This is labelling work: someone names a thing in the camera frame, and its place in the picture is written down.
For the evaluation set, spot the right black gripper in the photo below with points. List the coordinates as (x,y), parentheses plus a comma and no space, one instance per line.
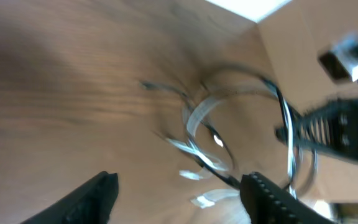
(331,129)

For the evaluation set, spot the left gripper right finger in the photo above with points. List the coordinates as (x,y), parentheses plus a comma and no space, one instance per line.
(266,202)

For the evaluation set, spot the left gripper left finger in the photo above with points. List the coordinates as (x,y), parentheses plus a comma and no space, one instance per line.
(92,202)

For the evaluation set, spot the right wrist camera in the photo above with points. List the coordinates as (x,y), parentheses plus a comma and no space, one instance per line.
(340,61)

